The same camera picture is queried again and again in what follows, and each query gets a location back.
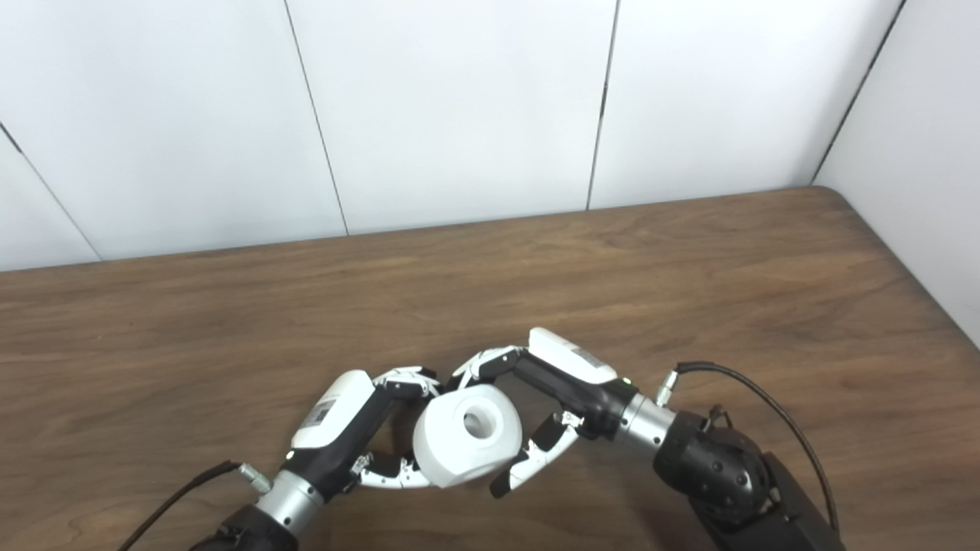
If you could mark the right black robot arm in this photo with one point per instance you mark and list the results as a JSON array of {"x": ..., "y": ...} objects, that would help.
[{"x": 720, "y": 474}]

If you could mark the round white piece with holes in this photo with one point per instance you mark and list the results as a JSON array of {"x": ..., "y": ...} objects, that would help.
[{"x": 452, "y": 444}]

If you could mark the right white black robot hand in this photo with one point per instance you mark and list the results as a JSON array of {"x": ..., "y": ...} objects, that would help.
[{"x": 578, "y": 379}]

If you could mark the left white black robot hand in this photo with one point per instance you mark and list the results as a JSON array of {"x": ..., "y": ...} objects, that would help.
[{"x": 337, "y": 425}]

